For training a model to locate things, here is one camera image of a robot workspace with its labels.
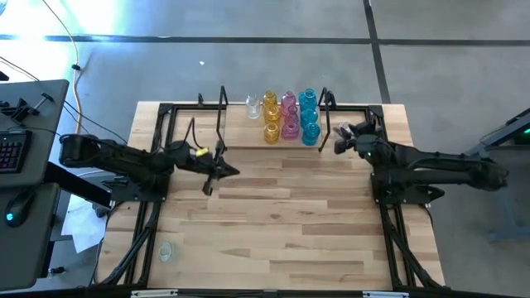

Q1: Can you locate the dark grey desk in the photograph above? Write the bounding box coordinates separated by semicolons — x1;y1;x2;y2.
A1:
0;79;70;291

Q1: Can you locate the black desk clamp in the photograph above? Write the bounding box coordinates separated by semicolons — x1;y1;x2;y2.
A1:
0;91;55;123

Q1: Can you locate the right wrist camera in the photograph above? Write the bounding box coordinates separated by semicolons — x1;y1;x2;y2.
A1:
363;142;385;161

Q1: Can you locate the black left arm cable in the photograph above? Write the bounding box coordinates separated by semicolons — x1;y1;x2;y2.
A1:
183;117;205;150

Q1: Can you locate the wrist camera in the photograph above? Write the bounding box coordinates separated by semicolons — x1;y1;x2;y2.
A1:
176;140;200;161
363;142;385;161

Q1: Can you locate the grey metal table frame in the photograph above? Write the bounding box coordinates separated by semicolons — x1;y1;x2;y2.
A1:
455;108;530;243

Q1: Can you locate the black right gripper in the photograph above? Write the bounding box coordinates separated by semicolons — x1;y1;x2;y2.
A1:
333;121;390;161

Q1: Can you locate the black computer mouse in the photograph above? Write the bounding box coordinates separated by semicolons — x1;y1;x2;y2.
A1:
3;190;36;228

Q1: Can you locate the wide yellow ribbed glass vase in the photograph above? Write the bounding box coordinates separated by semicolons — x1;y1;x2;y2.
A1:
263;122;282;146

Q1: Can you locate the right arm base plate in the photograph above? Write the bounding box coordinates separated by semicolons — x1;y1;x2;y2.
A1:
370;171;446;207

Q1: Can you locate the black keyboard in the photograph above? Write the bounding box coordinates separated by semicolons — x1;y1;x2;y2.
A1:
0;130;33;174

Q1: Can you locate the pink ribbed glass vase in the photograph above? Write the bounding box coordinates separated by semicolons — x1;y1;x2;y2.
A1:
281;120;301;142
281;90;298;113

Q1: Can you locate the white paper sheet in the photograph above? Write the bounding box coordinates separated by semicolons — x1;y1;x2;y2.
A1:
60;194;109;254

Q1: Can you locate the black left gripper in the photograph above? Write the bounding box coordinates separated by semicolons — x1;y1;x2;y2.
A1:
181;139;241;197

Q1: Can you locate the white bracket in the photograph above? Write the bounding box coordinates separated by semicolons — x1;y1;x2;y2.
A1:
130;289;179;298
362;291;410;298

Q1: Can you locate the black floor cable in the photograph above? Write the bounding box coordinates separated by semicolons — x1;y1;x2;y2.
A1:
61;99;129;146

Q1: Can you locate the yellow cable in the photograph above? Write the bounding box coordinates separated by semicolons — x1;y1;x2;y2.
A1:
41;0;84;144

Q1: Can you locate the clear glass vase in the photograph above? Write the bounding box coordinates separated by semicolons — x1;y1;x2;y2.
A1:
337;121;355;140
245;93;262;120
158;241;176;264

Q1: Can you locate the black device green light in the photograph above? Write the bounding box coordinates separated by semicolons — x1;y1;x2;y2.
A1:
513;123;530;146

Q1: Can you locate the black aluminium rig frame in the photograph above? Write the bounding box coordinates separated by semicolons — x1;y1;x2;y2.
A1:
89;102;446;291

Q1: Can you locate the blue diamond-pattern glass vase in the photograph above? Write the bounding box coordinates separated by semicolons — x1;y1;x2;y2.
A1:
301;122;322;147

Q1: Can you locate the blue textured glass vase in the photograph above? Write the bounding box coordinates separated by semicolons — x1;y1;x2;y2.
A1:
298;88;319;110
300;108;320;127

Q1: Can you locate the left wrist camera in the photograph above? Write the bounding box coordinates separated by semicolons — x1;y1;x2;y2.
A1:
176;140;200;161

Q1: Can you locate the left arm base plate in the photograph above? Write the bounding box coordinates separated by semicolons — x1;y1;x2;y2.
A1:
101;170;171;204

